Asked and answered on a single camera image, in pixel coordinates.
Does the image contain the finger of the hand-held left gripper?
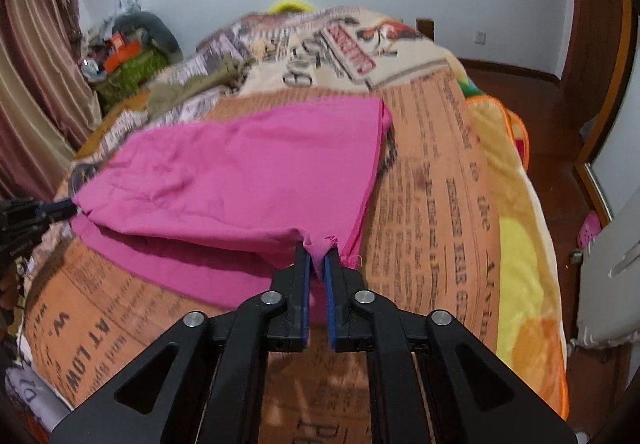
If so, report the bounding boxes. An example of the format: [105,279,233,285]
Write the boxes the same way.
[31,201,81,225]

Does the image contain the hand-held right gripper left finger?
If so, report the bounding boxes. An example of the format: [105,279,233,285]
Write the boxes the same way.
[50,241,313,444]

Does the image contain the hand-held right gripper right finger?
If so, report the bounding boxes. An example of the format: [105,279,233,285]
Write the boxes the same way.
[322,245,578,444]

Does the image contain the pink pants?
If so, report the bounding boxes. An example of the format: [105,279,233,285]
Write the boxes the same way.
[70,95,393,312]

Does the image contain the olive green pants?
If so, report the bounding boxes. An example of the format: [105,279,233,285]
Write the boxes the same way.
[147,54,256,117]

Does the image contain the striped brown curtain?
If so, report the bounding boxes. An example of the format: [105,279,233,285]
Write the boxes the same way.
[0,0,103,200]

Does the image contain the newspaper print blanket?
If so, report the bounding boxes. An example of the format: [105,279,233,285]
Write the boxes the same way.
[20,7,503,444]

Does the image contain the green storage box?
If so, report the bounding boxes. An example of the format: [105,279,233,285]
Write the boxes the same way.
[92,49,171,112]

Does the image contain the orange box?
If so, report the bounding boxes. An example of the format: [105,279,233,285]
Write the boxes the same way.
[102,37,143,70]

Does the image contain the yellow orange fleece blanket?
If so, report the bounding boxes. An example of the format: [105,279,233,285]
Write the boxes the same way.
[460,77,571,420]

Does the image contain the grey neck pillow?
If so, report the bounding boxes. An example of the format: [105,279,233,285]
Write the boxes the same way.
[115,10,183,62]

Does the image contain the pink shoe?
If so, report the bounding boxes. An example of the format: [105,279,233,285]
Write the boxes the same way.
[577,211,601,249]

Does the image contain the yellow pillow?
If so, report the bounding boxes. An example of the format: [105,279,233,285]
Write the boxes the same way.
[270,0,316,15]

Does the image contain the white cloth covered furniture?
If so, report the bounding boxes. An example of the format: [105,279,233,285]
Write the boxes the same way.
[575,197,640,350]

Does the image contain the wooden door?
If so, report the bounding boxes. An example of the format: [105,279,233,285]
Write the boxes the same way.
[565,0,638,165]

